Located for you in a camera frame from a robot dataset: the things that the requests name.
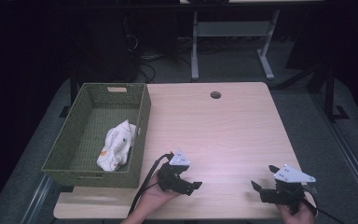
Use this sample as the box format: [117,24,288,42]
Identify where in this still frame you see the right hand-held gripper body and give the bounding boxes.
[258,163,317,216]

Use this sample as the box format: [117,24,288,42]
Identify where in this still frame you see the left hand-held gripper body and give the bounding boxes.
[156,148,198,196]

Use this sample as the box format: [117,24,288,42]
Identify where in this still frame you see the white patterned cloth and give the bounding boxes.
[96,119,137,173]

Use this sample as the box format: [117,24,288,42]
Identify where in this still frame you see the green woven basket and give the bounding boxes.
[41,82,152,189]

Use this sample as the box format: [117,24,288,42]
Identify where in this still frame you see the person's left hand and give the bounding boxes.
[135,172,182,218]

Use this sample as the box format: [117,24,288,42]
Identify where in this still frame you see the person's right hand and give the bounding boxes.
[275,199,319,224]

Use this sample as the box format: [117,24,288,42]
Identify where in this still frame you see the black metal stand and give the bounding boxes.
[323,64,351,123]

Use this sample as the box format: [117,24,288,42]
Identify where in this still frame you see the black computer tower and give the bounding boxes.
[74,12,140,84]

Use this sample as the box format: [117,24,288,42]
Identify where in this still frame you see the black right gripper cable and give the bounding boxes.
[301,185,348,224]

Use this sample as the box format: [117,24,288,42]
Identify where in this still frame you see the metal floor rail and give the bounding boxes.
[20,174,55,224]
[310,91,358,216]

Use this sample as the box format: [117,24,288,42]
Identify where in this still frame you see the black floor cables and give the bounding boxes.
[137,52,194,84]

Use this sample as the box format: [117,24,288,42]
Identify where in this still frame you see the grey metal desk frame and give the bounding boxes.
[190,9,282,82]

